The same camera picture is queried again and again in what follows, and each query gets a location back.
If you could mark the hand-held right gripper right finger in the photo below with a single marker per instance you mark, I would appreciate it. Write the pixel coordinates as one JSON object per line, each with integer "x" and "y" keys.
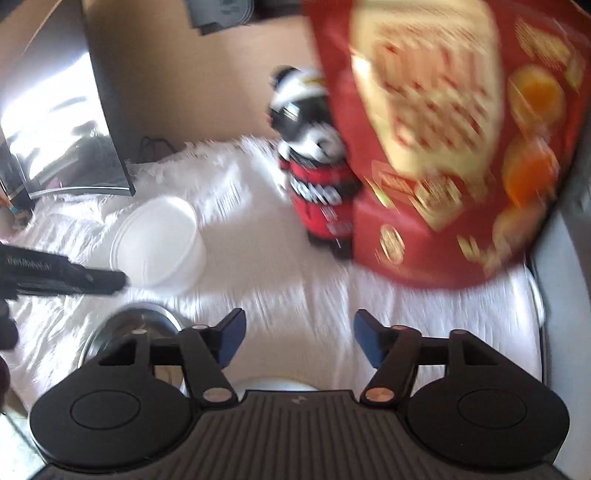
{"x": 367, "y": 340}

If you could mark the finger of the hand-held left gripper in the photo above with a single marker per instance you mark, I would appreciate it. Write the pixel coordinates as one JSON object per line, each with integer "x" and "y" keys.
{"x": 106, "y": 282}

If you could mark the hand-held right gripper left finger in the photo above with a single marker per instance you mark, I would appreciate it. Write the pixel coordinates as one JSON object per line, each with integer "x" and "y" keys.
{"x": 231, "y": 340}

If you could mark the stainless steel bowl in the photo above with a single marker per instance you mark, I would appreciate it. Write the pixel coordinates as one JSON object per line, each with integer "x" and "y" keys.
{"x": 129, "y": 323}

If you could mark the white paper bowl red print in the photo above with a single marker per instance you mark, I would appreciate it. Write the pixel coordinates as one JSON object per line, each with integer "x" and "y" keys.
{"x": 157, "y": 249}

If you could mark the white knitted cloth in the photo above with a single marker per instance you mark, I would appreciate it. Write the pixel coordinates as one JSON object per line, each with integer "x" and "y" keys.
{"x": 277, "y": 286}

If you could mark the black curved monitor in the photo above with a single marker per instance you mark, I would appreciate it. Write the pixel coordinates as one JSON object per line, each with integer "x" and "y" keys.
{"x": 108, "y": 115}

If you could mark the white computer case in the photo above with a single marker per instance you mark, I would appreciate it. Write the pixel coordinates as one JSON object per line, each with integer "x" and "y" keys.
{"x": 570, "y": 286}

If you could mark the red snack bag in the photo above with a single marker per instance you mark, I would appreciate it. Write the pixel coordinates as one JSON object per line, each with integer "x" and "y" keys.
{"x": 438, "y": 138}

